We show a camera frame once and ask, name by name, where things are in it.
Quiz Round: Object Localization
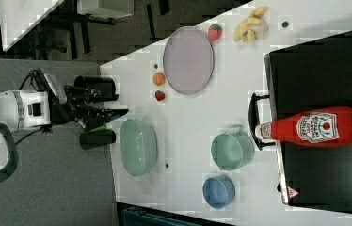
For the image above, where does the large red toy strawberry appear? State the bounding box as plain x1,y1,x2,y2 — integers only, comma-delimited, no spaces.
207,24,222,41

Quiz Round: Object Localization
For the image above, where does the red plush ketchup bottle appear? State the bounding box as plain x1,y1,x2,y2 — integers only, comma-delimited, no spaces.
255,106,352,148

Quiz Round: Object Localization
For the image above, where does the black oven door handle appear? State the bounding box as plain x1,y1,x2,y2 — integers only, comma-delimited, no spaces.
248,93,275,151

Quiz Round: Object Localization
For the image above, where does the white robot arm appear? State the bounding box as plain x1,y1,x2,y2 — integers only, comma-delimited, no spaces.
0,70,128,132

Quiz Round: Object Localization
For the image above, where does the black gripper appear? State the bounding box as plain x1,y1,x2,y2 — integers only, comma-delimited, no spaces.
43,73,129,131

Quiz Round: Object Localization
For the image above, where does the white background table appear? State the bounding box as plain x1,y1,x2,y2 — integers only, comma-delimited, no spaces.
0,0,64,52

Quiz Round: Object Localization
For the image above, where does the orange toy fruit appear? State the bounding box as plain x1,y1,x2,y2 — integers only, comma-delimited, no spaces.
152,72,166,86

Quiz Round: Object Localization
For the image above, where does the black cylinder on table edge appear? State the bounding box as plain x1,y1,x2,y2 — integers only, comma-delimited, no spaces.
74,76,116,97

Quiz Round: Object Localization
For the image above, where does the yellow toy banana bunch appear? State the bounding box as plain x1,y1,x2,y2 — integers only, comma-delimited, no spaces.
233,7,269,42

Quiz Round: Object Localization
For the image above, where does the small red toy strawberry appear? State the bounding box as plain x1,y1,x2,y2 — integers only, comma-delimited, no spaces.
154,90,166,102

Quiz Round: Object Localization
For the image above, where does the black cylinder table mount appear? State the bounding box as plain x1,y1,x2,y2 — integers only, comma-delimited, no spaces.
79,130,116,150

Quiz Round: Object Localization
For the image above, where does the blue cup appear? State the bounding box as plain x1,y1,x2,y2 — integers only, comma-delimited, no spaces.
202,175,235,209

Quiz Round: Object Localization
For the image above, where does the grey oval plate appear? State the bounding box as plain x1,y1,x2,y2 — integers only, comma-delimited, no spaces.
163,26,215,95

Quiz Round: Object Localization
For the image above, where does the green oval bowl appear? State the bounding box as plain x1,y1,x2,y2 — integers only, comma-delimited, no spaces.
120,119,158,177

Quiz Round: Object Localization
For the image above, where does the green cup with handle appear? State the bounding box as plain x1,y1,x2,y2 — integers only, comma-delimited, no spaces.
211,124,255,171

